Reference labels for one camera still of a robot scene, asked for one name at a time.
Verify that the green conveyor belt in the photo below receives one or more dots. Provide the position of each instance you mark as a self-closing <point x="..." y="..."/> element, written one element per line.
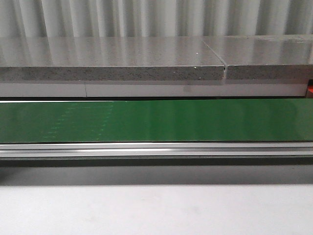
<point x="286" y="119"/>

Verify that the orange object at right edge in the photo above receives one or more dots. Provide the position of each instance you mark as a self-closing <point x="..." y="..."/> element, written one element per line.
<point x="309" y="93"/>

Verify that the grey pleated curtain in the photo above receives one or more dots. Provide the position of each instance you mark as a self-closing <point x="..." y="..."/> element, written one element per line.
<point x="142" y="18"/>

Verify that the aluminium conveyor frame rail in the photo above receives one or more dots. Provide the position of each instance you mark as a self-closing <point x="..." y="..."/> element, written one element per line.
<point x="156" y="153"/>

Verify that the grey speckled stone counter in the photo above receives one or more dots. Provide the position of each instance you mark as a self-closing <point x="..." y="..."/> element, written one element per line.
<point x="201" y="66"/>

